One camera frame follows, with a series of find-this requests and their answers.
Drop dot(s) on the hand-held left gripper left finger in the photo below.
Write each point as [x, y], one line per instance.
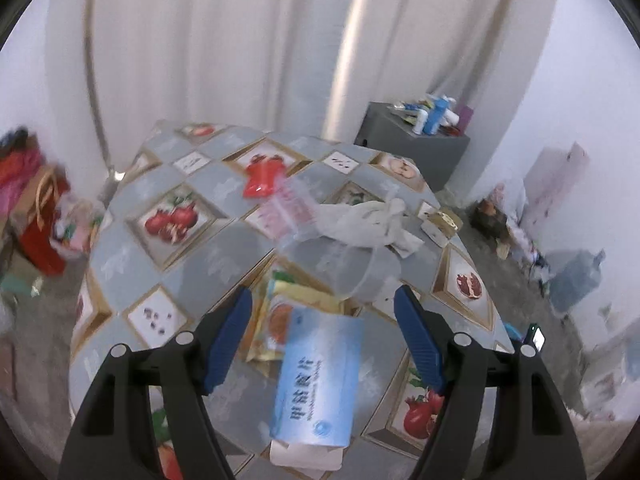
[227, 340]

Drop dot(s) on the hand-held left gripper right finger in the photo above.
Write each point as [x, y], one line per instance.
[417, 340]

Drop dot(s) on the yellow snack packet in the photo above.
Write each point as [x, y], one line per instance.
[300, 300]

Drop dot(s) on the blue and white medicine box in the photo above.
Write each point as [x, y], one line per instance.
[320, 380]

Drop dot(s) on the clear plastic cup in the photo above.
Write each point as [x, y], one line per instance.
[345, 270]

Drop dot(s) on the white tissue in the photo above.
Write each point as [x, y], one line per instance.
[360, 227]

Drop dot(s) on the clear bag with red print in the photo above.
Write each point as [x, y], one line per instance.
[295, 207]

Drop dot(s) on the red packet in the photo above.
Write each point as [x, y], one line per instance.
[262, 177]

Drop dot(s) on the large water jug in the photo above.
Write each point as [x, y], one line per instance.
[575, 282]

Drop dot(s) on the small white and gold box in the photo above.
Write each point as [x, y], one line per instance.
[440, 227]

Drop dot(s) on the pink board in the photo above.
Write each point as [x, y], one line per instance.
[555, 190]

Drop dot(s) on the grey cabinet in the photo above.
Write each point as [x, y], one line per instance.
[400, 145]

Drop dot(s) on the red gift bag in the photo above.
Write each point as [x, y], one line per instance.
[42, 240]

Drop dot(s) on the white tube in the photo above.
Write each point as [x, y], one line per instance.
[419, 122]

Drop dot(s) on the blue pump bottle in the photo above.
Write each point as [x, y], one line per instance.
[434, 117]

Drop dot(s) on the purple card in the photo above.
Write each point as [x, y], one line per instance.
[464, 119]

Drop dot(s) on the white bottle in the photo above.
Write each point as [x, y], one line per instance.
[451, 112]

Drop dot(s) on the pile of colourful clothes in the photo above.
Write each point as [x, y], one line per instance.
[17, 160]

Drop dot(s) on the curved metal pole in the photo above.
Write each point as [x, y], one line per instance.
[92, 85]

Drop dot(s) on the white curtain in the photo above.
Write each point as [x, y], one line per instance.
[250, 50]

